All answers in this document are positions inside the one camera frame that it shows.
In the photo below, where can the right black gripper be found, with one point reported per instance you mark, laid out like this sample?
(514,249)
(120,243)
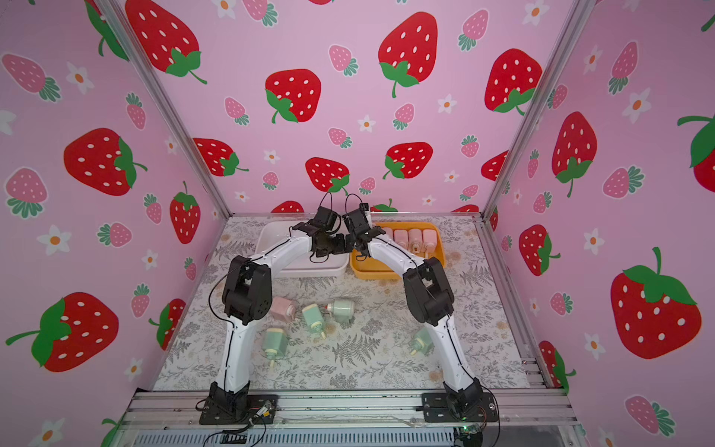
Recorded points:
(357,240)

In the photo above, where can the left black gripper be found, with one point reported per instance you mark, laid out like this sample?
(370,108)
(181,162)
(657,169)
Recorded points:
(342,248)

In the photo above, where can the yellow plastic storage tray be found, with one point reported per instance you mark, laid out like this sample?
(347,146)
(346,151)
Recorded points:
(372,269)

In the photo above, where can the white plastic storage tray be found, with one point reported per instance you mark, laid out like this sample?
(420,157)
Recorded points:
(287,250)

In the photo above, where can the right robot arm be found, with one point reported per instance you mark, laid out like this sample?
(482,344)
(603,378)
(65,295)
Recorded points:
(430,300)

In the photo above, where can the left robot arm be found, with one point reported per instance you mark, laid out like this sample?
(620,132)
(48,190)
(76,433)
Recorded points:
(248,297)

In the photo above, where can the green sharpener top right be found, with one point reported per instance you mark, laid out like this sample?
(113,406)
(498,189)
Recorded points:
(342,310)

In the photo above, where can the green sharpener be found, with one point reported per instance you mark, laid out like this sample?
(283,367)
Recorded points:
(314,320)
(421,342)
(275,345)
(342,310)

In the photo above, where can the green sharpener upper middle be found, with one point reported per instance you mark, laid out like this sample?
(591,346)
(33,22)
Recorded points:
(314,320)

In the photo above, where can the green sharpener lower left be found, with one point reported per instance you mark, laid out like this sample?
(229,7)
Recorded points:
(275,345)

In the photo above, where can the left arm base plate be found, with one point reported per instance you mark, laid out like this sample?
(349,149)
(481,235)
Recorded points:
(258,409)

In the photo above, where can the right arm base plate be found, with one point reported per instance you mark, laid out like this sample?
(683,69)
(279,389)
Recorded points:
(442,408)

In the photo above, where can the aluminium front rail frame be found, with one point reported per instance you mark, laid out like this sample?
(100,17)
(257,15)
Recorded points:
(509,417)

